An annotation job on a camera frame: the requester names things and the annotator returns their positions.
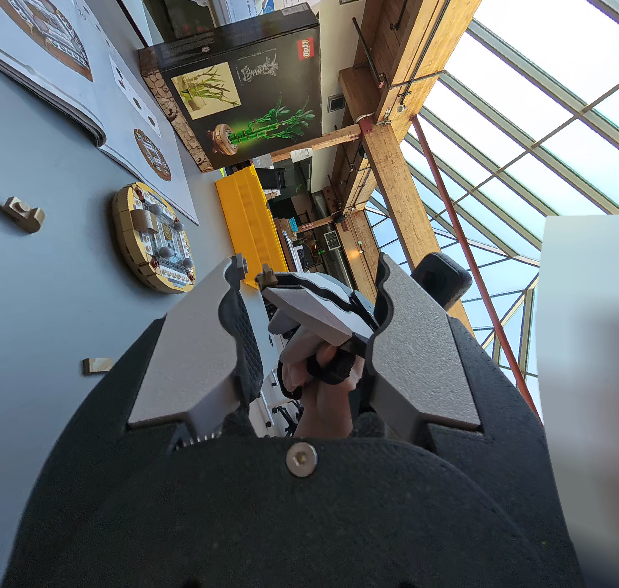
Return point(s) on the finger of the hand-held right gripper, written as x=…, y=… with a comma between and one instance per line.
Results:
x=314, y=310
x=329, y=286

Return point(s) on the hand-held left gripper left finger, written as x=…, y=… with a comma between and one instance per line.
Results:
x=193, y=356

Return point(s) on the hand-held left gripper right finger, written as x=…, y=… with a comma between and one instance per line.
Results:
x=420, y=356

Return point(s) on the small brown lego piece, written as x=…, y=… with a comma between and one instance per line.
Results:
x=266, y=276

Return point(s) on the small tan lego tile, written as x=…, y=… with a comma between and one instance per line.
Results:
x=96, y=365

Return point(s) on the round tan lego base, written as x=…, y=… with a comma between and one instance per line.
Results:
x=140, y=240

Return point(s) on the black lego box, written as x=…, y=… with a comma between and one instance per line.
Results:
x=271, y=75

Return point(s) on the tan lego piece with stud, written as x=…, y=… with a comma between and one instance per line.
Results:
x=24, y=215

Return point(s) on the lego instruction booklet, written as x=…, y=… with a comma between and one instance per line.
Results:
x=48, y=65

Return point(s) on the person's right hand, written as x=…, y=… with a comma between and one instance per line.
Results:
x=324, y=409

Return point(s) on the red pipe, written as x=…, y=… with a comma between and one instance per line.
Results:
x=449, y=211

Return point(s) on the yellow plastic bin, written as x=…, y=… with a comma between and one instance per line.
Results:
x=246, y=211

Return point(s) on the white paper label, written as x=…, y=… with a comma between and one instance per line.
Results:
x=302, y=154

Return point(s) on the thin wooden crossbeam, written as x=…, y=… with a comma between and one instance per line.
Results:
x=329, y=140

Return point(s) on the black metal rod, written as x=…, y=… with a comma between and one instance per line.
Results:
x=367, y=51

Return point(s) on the wooden ceiling beam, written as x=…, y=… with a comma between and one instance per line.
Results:
x=420, y=41

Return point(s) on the wooden post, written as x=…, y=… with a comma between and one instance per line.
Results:
x=391, y=177

